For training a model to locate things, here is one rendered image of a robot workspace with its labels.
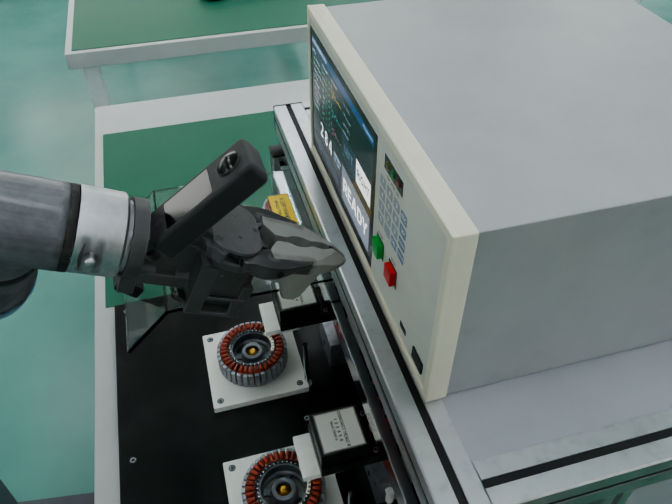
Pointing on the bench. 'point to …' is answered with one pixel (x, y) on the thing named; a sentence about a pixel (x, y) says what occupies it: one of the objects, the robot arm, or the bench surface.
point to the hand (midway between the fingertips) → (336, 252)
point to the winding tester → (511, 177)
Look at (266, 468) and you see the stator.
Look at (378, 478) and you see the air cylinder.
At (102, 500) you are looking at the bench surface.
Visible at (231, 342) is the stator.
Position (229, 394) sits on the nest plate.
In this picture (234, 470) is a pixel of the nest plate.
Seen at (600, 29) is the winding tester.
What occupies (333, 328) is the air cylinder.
